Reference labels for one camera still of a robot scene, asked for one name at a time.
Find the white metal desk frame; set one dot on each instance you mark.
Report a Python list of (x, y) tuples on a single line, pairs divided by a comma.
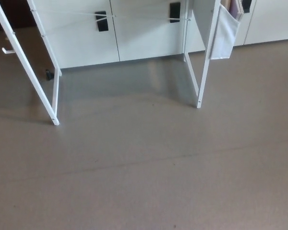
[(31, 72)]

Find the white fabric side pocket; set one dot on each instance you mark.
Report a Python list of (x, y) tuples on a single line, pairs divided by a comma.
[(223, 38)]

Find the white desk side hook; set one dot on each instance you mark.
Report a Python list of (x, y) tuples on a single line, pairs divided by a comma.
[(6, 50)]

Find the purple folder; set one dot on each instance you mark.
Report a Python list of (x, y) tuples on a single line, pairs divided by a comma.
[(234, 9)]

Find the white cabinet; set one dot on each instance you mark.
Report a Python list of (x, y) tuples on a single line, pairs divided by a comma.
[(144, 36)]

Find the beige folder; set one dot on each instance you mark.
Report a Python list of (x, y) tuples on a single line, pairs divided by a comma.
[(226, 4)]

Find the spiral bound notebook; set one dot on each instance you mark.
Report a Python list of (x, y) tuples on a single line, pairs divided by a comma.
[(240, 6)]

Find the small black floor object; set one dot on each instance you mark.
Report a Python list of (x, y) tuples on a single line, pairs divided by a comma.
[(48, 74)]

